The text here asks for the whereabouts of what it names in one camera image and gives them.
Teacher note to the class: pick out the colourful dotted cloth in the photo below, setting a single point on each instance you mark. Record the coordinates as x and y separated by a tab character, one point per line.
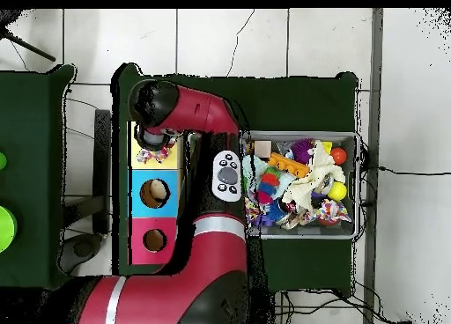
151	155
331	211
251	211

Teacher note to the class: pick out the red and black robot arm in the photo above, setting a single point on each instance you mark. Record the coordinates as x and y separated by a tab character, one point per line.
204	109

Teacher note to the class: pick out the wooden box with three holes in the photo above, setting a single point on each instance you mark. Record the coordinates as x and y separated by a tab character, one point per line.
169	197

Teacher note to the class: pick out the mint green waffle cloth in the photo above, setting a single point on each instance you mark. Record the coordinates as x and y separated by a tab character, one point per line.
259	165

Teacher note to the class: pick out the small wooden cube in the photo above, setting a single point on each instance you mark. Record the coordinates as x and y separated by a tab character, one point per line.
263	149

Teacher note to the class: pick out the orange plastic building block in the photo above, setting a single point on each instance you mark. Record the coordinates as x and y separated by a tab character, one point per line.
289	165

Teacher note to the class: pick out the purple spiky monster toy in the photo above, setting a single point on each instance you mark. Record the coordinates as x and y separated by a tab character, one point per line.
302	150

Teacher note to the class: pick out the cream waffle cloth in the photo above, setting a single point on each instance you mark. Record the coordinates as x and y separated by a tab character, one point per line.
317	176

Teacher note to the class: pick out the dark green table cloth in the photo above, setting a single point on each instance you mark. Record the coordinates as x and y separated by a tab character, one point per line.
31	126
282	98

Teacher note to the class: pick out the yellow ball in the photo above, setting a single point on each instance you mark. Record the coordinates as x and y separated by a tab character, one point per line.
337	191

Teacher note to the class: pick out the small orange ball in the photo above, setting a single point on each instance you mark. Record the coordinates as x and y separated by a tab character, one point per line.
339	156

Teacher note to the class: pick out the grey rounded base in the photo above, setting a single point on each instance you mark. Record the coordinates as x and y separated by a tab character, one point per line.
81	248

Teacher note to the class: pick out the small bright green object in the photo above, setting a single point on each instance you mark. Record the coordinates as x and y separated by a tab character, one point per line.
2	161

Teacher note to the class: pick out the bright green cup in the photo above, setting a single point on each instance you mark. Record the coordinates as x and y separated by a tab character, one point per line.
6	229

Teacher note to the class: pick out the black tripod leg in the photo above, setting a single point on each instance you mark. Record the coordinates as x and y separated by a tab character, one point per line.
31	48

